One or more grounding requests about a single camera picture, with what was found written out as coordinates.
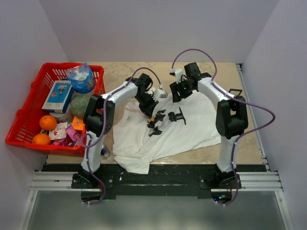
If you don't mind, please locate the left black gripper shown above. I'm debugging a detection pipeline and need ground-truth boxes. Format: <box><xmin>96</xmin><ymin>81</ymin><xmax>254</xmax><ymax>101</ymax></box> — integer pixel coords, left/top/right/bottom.
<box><xmin>134</xmin><ymin>92</ymin><xmax>159</xmax><ymax>118</ymax></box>

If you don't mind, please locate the black metal bracket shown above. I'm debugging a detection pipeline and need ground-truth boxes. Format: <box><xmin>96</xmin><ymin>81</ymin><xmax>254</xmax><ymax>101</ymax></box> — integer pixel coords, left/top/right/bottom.
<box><xmin>228</xmin><ymin>88</ymin><xmax>243</xmax><ymax>97</ymax></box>

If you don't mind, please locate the red white snack packet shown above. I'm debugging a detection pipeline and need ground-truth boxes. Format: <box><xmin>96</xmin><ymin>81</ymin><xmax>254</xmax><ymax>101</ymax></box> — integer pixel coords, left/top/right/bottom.
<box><xmin>48</xmin><ymin>122</ymin><xmax>68</xmax><ymax>141</ymax></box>

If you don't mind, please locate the blue plastic bag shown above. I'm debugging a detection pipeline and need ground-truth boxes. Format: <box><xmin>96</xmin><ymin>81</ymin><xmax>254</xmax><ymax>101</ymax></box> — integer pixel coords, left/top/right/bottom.
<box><xmin>65</xmin><ymin>63</ymin><xmax>95</xmax><ymax>94</ymax></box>

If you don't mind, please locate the aluminium rail frame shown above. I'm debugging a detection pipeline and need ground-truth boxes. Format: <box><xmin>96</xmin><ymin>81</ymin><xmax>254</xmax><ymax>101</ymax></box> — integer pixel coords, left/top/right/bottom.
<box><xmin>16</xmin><ymin>62</ymin><xmax>295</xmax><ymax>230</ymax></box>

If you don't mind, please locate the upper orange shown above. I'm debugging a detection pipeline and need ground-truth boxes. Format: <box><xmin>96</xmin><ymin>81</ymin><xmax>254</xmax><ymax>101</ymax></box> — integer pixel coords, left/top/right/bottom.
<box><xmin>39</xmin><ymin>115</ymin><xmax>57</xmax><ymax>131</ymax></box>

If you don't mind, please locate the lower orange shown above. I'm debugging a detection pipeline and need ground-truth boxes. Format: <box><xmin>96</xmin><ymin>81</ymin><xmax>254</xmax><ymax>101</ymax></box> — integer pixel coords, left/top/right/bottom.
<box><xmin>32</xmin><ymin>133</ymin><xmax>51</xmax><ymax>145</ymax></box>

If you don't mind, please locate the blue red drink can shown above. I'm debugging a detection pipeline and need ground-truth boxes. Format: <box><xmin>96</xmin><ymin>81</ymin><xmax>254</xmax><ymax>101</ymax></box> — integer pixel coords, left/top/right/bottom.
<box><xmin>101</xmin><ymin>144</ymin><xmax>110</xmax><ymax>158</ymax></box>

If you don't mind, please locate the orange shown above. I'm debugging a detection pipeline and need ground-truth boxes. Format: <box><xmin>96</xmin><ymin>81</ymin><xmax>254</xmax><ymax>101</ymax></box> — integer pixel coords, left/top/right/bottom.
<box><xmin>32</xmin><ymin>133</ymin><xmax>51</xmax><ymax>145</ymax></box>
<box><xmin>39</xmin><ymin>115</ymin><xmax>57</xmax><ymax>131</ymax></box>

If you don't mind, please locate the orange packet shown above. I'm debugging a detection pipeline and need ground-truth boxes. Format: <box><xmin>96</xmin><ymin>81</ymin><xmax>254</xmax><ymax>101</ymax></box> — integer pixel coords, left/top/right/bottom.
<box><xmin>71</xmin><ymin>116</ymin><xmax>85</xmax><ymax>131</ymax></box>

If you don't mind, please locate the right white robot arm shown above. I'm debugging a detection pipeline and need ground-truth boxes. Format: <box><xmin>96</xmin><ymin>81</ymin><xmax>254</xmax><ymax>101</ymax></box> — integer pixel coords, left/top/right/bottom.
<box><xmin>169</xmin><ymin>62</ymin><xmax>248</xmax><ymax>188</ymax></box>

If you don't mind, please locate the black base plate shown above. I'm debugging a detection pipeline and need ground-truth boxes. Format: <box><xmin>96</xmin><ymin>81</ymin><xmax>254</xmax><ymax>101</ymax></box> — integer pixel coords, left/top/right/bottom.
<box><xmin>71</xmin><ymin>164</ymin><xmax>242</xmax><ymax>199</ymax></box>

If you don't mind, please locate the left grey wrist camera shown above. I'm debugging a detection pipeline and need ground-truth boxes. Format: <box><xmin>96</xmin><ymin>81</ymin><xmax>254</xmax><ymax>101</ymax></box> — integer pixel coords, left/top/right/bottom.
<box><xmin>153</xmin><ymin>89</ymin><xmax>168</xmax><ymax>101</ymax></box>

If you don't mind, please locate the red plastic basket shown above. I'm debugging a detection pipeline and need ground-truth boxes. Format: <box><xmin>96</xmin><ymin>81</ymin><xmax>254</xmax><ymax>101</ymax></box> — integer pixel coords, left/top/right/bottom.
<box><xmin>5</xmin><ymin>62</ymin><xmax>106</xmax><ymax>158</ymax></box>

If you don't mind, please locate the white printed t-shirt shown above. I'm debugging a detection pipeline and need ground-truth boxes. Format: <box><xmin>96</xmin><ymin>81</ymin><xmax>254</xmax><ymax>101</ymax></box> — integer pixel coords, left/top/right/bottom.
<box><xmin>113</xmin><ymin>92</ymin><xmax>221</xmax><ymax>174</ymax></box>

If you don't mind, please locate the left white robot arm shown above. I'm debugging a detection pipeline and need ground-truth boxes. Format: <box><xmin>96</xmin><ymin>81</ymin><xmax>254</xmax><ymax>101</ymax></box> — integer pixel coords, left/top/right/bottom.
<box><xmin>81</xmin><ymin>73</ymin><xmax>158</xmax><ymax>188</ymax></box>

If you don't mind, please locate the pink packet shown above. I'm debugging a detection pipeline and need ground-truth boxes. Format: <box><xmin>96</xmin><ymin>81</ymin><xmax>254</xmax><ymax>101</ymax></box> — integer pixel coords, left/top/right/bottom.
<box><xmin>51</xmin><ymin>125</ymin><xmax>81</xmax><ymax>147</ymax></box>

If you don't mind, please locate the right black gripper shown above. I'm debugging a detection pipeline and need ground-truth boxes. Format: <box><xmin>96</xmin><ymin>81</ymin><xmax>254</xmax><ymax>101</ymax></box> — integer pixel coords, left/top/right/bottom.
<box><xmin>169</xmin><ymin>78</ymin><xmax>194</xmax><ymax>103</ymax></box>

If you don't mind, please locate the blue white razor box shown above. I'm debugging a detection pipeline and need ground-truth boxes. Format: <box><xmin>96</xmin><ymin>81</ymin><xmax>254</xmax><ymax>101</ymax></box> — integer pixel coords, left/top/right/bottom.
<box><xmin>42</xmin><ymin>80</ymin><xmax>74</xmax><ymax>114</ymax></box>

